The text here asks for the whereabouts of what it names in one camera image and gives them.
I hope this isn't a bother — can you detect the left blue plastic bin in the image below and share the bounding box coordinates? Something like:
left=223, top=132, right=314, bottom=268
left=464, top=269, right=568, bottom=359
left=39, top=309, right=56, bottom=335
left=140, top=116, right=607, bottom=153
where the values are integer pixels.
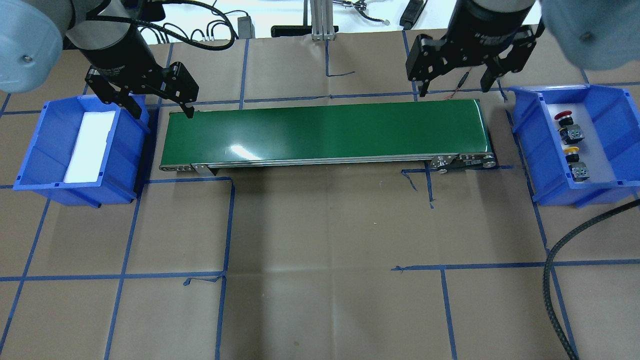
left=13, top=95, right=150, bottom=208

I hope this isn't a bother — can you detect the yellow push button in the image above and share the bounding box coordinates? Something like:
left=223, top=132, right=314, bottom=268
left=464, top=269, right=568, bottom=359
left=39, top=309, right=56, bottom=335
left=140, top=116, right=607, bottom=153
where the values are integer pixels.
left=563, top=146, right=590, bottom=183

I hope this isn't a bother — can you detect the white foam pad left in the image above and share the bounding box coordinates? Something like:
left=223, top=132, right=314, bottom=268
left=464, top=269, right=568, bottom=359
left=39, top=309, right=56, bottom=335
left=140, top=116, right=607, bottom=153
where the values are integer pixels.
left=63, top=111, right=115, bottom=183

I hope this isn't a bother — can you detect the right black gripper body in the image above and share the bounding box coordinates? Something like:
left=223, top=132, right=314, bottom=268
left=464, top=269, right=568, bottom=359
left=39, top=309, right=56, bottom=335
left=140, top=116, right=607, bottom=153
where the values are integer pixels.
left=444, top=0, right=533, bottom=69

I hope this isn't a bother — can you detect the right blue plastic bin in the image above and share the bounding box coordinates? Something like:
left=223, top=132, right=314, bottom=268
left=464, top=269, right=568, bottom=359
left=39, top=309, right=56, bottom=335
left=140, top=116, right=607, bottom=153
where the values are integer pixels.
left=510, top=84, right=640, bottom=208

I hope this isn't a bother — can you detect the aluminium frame post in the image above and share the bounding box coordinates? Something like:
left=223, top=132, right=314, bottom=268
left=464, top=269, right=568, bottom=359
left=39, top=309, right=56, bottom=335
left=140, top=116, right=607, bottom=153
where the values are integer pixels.
left=307, top=0, right=336, bottom=41

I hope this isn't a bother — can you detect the blue plastic bin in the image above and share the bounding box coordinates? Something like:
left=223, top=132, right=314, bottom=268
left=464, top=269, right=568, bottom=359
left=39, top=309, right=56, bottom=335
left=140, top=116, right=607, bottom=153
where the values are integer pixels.
left=510, top=84, right=640, bottom=208
left=13, top=95, right=150, bottom=208

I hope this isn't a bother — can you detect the green conveyor belt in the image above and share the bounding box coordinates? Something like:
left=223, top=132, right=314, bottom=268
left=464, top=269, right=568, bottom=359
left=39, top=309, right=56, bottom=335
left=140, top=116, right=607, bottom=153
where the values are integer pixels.
left=158, top=99, right=498, bottom=174

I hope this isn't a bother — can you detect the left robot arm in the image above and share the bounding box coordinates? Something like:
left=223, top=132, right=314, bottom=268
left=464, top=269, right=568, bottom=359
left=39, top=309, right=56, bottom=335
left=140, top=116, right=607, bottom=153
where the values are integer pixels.
left=0, top=0, right=199, bottom=119

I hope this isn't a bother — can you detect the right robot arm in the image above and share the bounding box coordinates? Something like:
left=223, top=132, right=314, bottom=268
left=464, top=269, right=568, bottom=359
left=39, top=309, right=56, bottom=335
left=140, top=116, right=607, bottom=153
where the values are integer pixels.
left=406, top=0, right=640, bottom=97

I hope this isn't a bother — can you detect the white foam pad right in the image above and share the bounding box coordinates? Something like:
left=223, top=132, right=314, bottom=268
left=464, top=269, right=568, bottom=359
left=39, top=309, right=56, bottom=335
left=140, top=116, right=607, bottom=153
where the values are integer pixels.
left=547, top=102, right=616, bottom=183

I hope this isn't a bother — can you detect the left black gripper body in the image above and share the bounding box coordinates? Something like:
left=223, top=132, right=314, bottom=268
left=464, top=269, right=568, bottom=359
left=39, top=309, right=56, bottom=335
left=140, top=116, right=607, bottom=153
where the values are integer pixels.
left=82, top=25, right=163, bottom=98

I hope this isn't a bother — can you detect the white foam pad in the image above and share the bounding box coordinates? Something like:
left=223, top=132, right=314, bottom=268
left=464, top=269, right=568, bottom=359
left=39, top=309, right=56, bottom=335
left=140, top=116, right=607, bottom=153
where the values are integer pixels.
left=63, top=111, right=115, bottom=183
left=547, top=102, right=616, bottom=183

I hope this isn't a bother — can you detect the black power adapter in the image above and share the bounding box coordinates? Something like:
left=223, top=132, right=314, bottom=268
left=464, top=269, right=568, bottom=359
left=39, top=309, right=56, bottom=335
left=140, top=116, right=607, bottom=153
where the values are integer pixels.
left=237, top=15, right=256, bottom=39

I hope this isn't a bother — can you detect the black braided cable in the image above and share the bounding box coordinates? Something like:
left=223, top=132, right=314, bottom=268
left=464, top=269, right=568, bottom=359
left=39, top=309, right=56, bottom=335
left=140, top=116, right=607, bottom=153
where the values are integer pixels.
left=543, top=199, right=640, bottom=360

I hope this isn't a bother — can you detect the red push button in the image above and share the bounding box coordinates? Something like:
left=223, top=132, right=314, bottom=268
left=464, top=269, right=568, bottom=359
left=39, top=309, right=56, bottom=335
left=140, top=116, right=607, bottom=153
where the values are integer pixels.
left=554, top=110, right=585, bottom=145

